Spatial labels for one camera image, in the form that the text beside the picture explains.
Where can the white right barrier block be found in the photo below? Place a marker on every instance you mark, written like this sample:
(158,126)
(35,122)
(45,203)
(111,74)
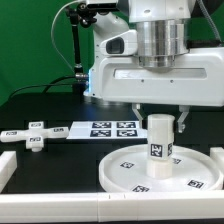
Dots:
(217,154)

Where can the white barrier block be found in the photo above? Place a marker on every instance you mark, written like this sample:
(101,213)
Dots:
(8,165)
(217,154)

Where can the black camera stand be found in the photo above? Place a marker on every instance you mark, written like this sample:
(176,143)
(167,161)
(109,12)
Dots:
(83,16)

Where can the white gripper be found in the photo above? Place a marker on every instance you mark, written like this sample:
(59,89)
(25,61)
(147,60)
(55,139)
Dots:
(197,79)

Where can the white round table top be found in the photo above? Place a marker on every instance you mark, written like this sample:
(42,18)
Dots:
(130,169)

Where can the white front barrier rail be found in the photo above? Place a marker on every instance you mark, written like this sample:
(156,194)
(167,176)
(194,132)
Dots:
(106,207)

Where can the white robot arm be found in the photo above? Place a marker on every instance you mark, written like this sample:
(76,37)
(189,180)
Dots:
(142,56)

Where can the white marker sheet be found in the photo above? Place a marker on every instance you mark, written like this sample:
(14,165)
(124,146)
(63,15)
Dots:
(106,130)

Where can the white cross-shaped table base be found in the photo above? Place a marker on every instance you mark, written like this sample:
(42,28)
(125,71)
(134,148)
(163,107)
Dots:
(35,135)

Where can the white left barrier block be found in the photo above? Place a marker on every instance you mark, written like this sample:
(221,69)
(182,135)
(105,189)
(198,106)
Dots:
(8,165)

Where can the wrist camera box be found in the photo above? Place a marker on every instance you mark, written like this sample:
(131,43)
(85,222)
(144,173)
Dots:
(124,44)

